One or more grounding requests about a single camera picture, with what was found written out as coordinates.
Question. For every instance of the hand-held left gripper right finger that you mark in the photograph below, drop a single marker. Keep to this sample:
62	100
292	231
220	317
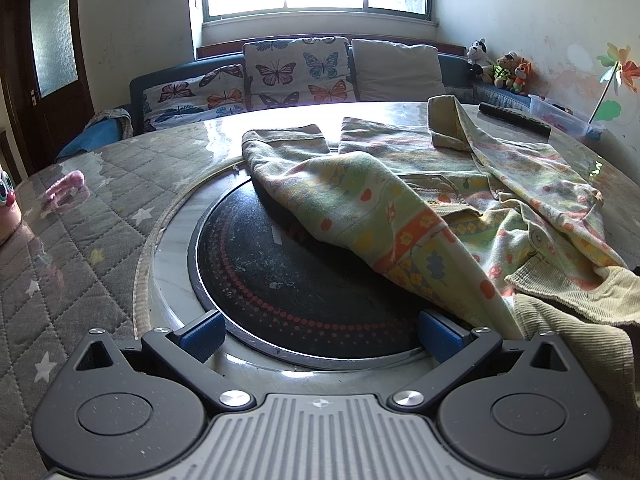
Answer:
440	336

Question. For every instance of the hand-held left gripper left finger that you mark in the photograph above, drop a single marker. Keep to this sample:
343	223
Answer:
202	334

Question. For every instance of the patterned green children's jacket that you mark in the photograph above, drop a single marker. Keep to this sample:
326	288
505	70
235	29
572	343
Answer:
375	195

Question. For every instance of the round black induction cooktop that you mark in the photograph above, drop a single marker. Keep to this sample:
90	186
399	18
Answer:
280	300

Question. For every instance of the small pink toy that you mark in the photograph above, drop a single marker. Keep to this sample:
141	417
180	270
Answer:
65	182

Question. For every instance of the blue grey cloth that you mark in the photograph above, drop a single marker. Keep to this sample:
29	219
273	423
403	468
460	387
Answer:
100	130

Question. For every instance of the black remote control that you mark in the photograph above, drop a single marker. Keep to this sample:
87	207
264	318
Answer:
515	117

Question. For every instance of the pink big-eyed character toy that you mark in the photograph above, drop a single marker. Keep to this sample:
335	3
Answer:
6	210

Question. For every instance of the small butterfly print cushion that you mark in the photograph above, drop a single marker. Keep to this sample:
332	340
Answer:
190	95

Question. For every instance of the clear plastic storage box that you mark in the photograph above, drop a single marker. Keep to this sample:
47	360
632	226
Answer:
560	112

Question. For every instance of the blue sofa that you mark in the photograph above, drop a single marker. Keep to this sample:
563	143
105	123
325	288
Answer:
160	74

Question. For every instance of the plain beige cushion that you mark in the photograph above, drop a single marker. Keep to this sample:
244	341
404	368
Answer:
395	70

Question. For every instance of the orange fox plush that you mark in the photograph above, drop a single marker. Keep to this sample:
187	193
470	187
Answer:
522	75

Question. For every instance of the large butterfly print cushion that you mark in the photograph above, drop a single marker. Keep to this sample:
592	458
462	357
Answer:
295	70

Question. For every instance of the black white cow plush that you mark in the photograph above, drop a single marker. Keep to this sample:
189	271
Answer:
479	52

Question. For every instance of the colourful pinwheel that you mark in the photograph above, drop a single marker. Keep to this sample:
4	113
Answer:
622	67

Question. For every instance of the dark wooden door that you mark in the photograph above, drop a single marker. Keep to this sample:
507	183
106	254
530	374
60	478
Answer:
50	35

